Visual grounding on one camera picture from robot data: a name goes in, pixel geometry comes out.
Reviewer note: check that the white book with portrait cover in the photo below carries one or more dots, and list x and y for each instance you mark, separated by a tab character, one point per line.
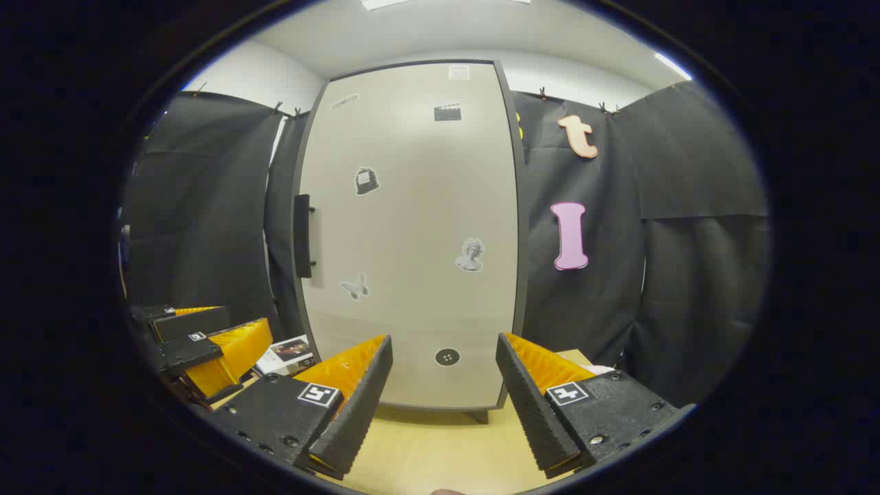
283	354

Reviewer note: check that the beige cabinet door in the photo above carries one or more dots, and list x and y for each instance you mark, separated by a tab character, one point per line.
412	227

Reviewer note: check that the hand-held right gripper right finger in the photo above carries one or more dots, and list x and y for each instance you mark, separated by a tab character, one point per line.
529	412

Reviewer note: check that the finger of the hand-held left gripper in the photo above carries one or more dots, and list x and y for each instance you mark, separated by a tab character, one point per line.
192	323
189	352

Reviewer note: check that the grey cabinet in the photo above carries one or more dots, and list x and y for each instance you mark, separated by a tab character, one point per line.
480	416

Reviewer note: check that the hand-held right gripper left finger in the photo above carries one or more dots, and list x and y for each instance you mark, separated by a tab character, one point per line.
364	405

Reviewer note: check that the ceiling light panel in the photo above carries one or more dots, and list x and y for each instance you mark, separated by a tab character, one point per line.
381	3
672	65

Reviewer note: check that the black backdrop cloth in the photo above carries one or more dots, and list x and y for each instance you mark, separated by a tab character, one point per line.
199	206

